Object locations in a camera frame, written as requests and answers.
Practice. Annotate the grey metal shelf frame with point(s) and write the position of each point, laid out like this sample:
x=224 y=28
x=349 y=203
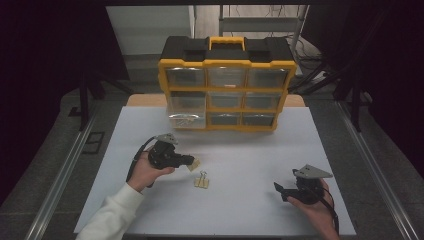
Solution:
x=258 y=24

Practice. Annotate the yellow black storage organizer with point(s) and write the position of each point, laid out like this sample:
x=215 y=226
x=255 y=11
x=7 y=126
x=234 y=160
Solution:
x=186 y=50

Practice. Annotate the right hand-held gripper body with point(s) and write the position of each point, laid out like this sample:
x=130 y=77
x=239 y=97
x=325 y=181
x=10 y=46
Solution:
x=310 y=190

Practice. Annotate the set of clear drawers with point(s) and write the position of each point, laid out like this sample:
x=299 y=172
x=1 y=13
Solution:
x=226 y=77

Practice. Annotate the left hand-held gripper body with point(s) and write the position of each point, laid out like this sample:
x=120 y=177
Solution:
x=163 y=155

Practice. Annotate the black stand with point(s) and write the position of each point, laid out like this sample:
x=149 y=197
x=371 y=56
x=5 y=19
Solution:
x=356 y=110
x=84 y=106

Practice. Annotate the aluminium frame rail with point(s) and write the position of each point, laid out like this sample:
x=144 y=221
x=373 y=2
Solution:
x=63 y=180
x=373 y=166

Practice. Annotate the white table mat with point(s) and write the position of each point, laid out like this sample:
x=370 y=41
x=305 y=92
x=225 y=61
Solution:
x=250 y=156

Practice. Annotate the person's right hand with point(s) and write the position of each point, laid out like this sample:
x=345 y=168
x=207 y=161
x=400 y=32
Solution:
x=315 y=213

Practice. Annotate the wooden table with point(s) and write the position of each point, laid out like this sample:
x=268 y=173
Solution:
x=146 y=100

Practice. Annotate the clear plastic drawer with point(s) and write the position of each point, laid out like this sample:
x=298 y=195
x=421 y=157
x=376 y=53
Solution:
x=186 y=108

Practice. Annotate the white panel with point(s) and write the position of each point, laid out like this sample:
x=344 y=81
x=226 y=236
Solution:
x=146 y=30

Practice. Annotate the person's left hand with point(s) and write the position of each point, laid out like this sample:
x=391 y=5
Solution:
x=145 y=175

